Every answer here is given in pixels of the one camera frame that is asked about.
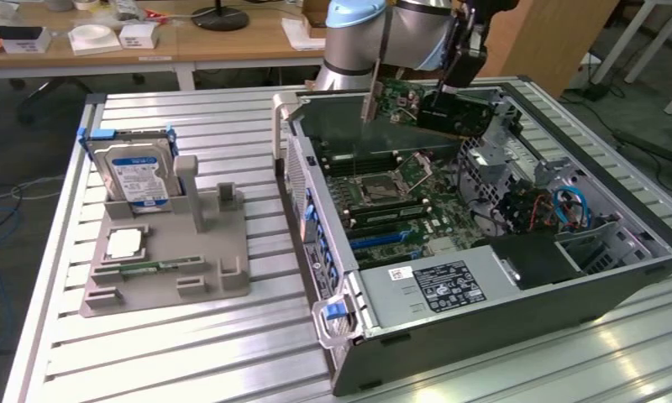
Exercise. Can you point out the cardboard box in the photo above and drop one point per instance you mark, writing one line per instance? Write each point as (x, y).
(314, 19)

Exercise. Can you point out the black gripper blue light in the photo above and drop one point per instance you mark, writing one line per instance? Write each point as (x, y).
(471, 50)

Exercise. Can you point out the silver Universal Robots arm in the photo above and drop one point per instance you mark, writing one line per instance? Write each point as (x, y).
(359, 42)

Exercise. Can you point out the CPU socket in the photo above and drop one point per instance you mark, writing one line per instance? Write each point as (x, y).
(382, 188)

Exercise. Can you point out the grey power supply unit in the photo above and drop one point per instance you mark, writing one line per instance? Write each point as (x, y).
(398, 302)

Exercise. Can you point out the grey plastic parts rack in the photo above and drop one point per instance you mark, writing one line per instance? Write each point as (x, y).
(163, 289)

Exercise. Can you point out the white box with black top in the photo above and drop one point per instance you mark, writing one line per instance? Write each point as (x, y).
(26, 40)

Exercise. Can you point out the green motherboard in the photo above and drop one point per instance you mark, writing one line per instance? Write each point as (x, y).
(443, 210)

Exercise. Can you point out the green and black graphics card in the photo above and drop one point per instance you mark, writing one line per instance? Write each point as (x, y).
(403, 101)

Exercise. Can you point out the black chair base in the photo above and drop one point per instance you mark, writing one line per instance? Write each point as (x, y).
(44, 96)

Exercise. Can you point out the wooden cabinet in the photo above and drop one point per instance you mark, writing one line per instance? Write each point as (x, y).
(543, 42)

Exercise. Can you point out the green RAM stick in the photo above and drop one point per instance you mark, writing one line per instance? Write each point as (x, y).
(154, 265)

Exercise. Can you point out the white square dish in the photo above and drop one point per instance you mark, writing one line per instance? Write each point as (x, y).
(95, 40)

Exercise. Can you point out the wooden desk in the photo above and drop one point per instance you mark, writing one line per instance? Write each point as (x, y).
(90, 61)

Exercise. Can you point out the hard disk with blue label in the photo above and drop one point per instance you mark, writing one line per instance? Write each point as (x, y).
(135, 176)

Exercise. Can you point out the black power adapter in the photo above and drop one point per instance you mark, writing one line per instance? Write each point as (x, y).
(595, 92)

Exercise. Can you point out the blue expansion slot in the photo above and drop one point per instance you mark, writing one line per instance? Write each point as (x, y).
(378, 239)

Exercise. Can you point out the white table frame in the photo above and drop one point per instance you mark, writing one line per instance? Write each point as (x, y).
(650, 25)

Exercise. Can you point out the open black PC case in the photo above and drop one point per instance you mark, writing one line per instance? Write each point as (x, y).
(482, 336)

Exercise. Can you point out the black RAM stick white label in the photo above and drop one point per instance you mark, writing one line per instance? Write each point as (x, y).
(390, 213)
(365, 163)

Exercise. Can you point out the white paper stack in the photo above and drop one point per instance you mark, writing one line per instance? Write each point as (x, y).
(303, 40)

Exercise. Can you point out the metal drive cage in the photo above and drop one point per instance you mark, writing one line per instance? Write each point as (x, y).
(599, 247)

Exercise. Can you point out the metal disk bay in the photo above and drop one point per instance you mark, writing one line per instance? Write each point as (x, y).
(499, 163)

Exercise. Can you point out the black lamp base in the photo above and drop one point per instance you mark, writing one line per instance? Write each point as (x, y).
(222, 19)

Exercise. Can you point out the silver CPU chip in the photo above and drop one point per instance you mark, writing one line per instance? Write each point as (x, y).
(124, 243)

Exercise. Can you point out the metal socket cover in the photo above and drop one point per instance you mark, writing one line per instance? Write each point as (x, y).
(421, 168)

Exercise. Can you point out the small white labelled box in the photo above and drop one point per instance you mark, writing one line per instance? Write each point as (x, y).
(139, 37)

